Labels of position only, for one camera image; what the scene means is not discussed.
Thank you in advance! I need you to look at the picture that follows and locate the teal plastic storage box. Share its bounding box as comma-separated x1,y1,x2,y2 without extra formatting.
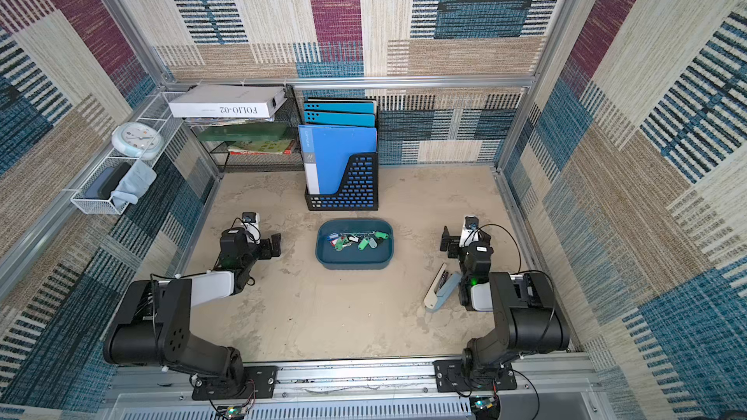
315,218,394,270

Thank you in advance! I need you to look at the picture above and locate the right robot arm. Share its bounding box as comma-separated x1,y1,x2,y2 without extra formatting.
424,227,570,397

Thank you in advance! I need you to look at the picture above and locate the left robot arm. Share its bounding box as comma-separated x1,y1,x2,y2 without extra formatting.
103,226,281,404

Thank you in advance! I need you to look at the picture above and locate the white folio box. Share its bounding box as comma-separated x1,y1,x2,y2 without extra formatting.
168,85,287,119

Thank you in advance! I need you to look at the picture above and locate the colourful book stack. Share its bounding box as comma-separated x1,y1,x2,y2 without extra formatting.
228,139,296,155

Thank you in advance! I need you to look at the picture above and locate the black mesh file holder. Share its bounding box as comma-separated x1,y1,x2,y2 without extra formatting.
305,153,379,212

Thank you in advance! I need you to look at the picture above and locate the blue folder front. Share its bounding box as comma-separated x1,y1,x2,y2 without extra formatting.
299,124,377,194

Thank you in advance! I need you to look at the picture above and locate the light blue cloth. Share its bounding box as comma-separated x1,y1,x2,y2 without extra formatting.
111,161,157,209

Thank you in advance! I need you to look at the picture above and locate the teal folder middle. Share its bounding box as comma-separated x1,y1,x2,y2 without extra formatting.
303,110,375,128

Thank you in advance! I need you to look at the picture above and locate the teal folder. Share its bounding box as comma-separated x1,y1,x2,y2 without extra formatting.
303,110,375,128
303,98,377,115

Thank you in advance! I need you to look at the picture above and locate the teal folder back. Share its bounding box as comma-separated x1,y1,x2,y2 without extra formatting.
303,98,377,115

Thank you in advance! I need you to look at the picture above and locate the white round clock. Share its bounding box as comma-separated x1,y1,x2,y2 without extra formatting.
111,122,165,161

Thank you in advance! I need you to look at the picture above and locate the dark blue case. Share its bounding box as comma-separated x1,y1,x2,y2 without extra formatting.
82,163,130,200

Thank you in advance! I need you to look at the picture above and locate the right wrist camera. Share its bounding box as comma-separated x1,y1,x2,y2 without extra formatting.
459,216,480,248

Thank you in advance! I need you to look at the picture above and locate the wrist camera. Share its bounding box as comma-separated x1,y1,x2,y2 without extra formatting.
459,216,480,248
240,212,262,243

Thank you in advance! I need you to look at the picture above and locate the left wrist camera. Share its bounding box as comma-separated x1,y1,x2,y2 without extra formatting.
240,212,262,243

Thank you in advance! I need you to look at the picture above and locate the black wire shelf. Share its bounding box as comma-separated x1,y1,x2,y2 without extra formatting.
184,85,302,174

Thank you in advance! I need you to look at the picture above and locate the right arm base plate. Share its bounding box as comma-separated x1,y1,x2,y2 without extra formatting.
433,359,517,395

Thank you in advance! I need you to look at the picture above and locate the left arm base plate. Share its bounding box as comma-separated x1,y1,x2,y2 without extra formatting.
192,366,278,402

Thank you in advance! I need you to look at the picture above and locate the white wire basket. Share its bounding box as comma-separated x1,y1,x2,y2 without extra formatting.
70,93,182,216

